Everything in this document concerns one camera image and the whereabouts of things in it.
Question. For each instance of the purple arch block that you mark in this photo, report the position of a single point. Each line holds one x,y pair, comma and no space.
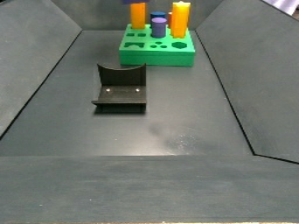
133,1

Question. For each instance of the black curved fixture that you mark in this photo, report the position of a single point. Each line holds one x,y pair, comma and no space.
121,86

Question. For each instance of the green shape sorter base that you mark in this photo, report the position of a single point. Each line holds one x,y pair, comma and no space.
141,49

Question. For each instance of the purple cylinder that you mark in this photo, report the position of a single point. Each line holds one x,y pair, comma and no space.
159,27

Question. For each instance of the blue cylinder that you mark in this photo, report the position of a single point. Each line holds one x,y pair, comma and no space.
157,14

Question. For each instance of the yellow star prism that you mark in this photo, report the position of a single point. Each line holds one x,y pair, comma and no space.
180,18

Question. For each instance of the red block with tan top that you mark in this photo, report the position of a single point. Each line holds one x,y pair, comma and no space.
169,20

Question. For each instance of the yellow square prism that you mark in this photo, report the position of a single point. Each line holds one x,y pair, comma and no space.
137,15

